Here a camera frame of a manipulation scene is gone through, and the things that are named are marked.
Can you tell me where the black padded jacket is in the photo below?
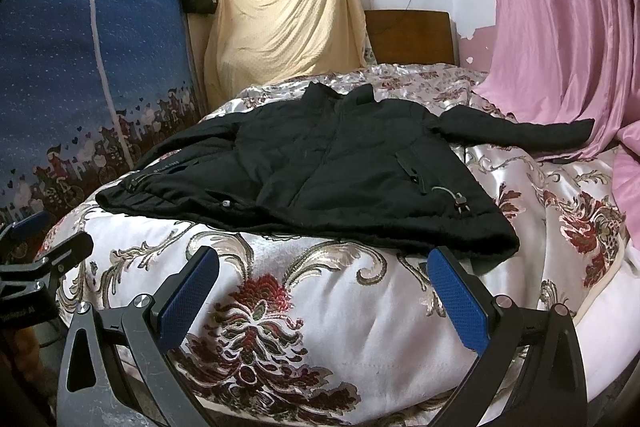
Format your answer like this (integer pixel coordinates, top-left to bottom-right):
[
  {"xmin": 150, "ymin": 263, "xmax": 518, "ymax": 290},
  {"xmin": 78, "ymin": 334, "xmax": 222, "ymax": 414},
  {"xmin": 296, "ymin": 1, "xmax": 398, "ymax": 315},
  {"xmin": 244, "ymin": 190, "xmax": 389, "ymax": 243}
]
[{"xmin": 96, "ymin": 83, "xmax": 593, "ymax": 262}]

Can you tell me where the floral satin bedspread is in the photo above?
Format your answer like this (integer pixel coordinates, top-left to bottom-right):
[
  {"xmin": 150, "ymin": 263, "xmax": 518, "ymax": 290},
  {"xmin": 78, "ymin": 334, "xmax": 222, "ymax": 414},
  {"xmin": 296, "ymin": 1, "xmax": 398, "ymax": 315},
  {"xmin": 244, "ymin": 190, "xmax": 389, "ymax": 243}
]
[{"xmin": 37, "ymin": 62, "xmax": 633, "ymax": 425}]

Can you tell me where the blue fabric wardrobe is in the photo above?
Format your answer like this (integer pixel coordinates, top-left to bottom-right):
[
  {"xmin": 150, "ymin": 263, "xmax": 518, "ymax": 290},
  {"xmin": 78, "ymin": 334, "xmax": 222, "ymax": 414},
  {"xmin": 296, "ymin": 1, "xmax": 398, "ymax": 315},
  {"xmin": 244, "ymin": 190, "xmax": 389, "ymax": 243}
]
[{"xmin": 1, "ymin": 0, "xmax": 200, "ymax": 222}]

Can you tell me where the pink curtain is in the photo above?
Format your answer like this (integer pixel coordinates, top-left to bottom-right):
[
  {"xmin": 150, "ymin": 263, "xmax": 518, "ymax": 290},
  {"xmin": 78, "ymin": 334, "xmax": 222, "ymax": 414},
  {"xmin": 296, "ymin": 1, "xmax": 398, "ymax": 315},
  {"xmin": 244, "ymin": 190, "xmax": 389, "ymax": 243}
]
[{"xmin": 480, "ymin": 0, "xmax": 639, "ymax": 239}]

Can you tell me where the wooden headboard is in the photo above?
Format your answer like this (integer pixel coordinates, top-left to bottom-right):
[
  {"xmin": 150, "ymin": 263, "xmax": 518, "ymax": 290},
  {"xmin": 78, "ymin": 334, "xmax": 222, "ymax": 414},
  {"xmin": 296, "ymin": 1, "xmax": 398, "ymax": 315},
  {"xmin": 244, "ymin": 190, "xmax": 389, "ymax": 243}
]
[{"xmin": 364, "ymin": 10, "xmax": 456, "ymax": 65}]

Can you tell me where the yellow hanging sheet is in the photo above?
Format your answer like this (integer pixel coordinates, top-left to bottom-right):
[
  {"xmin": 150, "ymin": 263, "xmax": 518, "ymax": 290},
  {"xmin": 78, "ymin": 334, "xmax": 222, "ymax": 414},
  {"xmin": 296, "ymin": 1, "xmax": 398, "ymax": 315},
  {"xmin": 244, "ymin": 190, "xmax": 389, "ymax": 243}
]
[{"xmin": 204, "ymin": 0, "xmax": 368, "ymax": 108}]

